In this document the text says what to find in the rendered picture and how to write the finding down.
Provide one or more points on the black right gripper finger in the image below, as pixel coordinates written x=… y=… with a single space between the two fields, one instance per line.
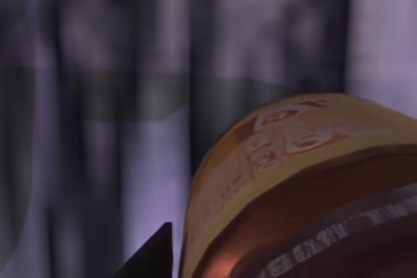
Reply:
x=153 y=258

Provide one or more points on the yellow and brown food can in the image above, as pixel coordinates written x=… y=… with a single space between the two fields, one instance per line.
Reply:
x=309 y=187

